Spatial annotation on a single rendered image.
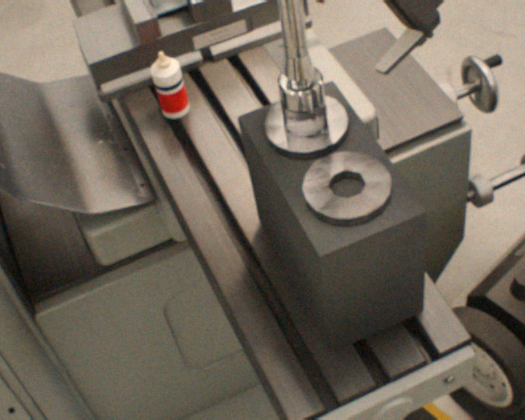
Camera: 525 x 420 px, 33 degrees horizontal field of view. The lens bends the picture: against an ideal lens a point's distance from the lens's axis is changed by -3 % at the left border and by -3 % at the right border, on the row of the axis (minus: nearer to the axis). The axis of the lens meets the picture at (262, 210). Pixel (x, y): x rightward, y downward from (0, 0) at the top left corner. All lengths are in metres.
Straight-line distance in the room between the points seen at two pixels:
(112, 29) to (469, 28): 1.65
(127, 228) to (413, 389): 0.53
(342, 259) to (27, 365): 0.68
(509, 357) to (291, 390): 0.50
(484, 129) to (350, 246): 1.66
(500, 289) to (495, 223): 0.87
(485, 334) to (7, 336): 0.73
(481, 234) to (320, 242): 1.42
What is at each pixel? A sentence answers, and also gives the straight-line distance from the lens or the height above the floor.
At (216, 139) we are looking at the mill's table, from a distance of 1.25.
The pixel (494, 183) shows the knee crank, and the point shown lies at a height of 0.51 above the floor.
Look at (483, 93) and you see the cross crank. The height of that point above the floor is 0.61.
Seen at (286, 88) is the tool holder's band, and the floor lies 1.18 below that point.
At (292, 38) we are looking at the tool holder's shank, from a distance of 0.87.
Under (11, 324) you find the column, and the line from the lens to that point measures 1.35.
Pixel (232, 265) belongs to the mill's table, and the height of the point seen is 0.92.
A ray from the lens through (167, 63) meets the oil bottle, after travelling 1.24.
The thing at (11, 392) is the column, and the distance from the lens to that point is 1.45.
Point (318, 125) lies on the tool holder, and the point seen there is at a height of 1.13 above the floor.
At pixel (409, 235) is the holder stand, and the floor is 1.08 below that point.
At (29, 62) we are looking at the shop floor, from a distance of 3.00.
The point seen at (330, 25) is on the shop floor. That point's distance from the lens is 2.85.
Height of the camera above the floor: 1.80
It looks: 50 degrees down
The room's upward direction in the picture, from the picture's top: 11 degrees counter-clockwise
